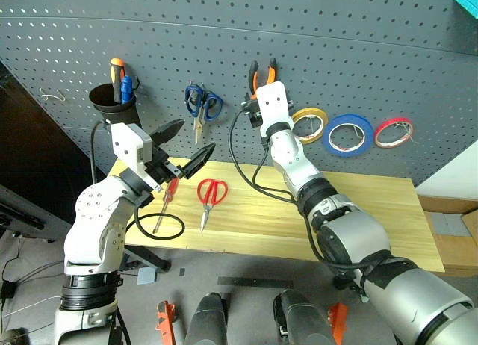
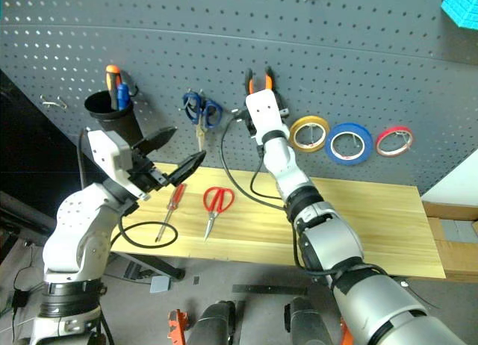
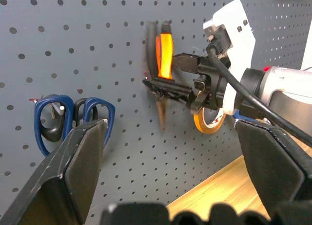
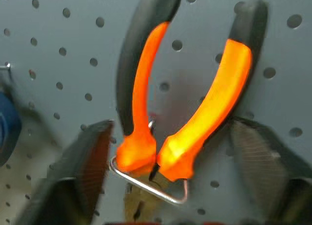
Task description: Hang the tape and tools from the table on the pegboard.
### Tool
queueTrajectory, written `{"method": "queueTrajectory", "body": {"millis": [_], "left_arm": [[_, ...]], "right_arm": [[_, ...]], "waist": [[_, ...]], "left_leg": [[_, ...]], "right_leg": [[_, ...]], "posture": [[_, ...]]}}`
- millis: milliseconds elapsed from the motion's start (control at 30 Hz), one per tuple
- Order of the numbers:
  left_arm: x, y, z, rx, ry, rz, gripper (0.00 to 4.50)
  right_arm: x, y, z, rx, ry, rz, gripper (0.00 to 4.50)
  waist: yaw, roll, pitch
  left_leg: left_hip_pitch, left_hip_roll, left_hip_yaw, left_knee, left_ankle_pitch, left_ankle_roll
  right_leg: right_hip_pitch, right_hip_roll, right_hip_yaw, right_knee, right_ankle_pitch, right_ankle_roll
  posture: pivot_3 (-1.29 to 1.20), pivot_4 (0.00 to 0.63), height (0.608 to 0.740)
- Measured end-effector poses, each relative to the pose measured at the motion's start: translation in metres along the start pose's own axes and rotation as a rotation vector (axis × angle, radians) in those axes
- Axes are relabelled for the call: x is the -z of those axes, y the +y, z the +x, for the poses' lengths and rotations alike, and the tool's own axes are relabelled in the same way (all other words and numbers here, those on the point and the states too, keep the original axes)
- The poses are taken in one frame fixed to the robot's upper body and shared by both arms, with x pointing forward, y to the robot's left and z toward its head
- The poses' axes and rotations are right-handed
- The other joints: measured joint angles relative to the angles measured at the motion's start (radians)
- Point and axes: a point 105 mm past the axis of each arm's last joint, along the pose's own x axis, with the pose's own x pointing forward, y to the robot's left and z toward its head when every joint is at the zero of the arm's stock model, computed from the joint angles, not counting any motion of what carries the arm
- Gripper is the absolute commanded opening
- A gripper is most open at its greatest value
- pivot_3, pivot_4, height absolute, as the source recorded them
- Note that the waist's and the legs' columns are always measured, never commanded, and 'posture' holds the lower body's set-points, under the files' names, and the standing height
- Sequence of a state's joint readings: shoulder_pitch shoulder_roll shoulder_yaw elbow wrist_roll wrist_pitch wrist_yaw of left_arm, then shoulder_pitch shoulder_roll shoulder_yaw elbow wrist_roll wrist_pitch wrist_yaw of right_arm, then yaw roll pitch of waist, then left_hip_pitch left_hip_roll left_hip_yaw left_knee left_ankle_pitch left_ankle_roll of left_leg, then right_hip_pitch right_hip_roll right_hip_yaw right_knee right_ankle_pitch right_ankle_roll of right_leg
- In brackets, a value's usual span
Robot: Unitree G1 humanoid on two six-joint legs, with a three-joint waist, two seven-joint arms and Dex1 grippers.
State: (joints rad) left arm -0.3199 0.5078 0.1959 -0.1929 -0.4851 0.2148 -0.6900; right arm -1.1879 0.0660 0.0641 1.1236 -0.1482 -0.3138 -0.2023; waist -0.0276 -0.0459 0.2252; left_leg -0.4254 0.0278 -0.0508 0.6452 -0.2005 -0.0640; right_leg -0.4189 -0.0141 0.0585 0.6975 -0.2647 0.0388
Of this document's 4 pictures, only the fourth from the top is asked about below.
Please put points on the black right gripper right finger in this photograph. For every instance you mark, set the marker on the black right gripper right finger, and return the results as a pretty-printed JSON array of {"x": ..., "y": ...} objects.
[{"x": 263, "y": 166}]

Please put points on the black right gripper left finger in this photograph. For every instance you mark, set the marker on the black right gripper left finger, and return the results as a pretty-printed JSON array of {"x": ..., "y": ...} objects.
[{"x": 80, "y": 171}]

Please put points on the orange and black pliers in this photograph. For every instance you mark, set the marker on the orange and black pliers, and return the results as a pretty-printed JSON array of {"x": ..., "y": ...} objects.
[{"x": 139, "y": 88}]

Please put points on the blue tape roll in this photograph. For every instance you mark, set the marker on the blue tape roll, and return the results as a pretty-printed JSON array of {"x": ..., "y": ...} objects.
[{"x": 7, "y": 127}]

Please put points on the grey perforated pegboard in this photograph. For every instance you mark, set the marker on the grey perforated pegboard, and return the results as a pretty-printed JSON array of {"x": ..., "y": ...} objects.
[{"x": 73, "y": 64}]

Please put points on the silver metal peg hook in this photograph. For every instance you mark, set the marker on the silver metal peg hook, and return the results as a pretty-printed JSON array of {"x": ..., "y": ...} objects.
[{"x": 5, "y": 66}]

